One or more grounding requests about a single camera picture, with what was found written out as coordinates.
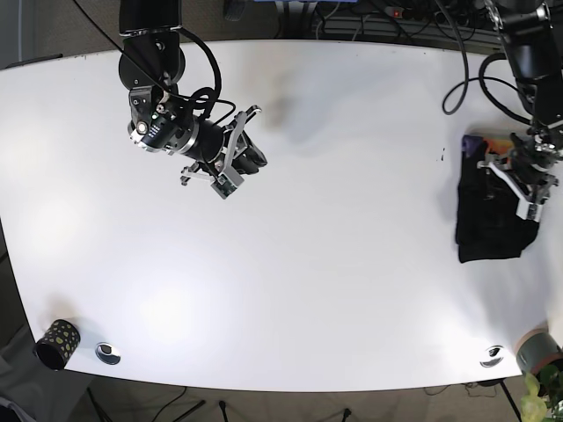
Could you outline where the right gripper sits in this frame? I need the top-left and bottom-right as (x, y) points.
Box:
(179, 105), (267, 200)

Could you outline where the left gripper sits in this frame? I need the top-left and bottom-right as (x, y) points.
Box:
(477, 149), (559, 221)

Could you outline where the black T-shirt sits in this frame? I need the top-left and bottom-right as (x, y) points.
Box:
(455, 135), (539, 264)

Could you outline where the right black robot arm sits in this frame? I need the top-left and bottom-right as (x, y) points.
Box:
(118, 1), (267, 199)

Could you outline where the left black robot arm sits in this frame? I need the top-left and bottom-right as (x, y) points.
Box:
(458, 1), (562, 223)

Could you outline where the grey plant pot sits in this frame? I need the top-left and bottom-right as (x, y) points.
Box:
(515, 329), (562, 375)

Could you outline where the black gold-dotted cup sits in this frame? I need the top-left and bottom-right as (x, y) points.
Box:
(33, 319), (81, 371)

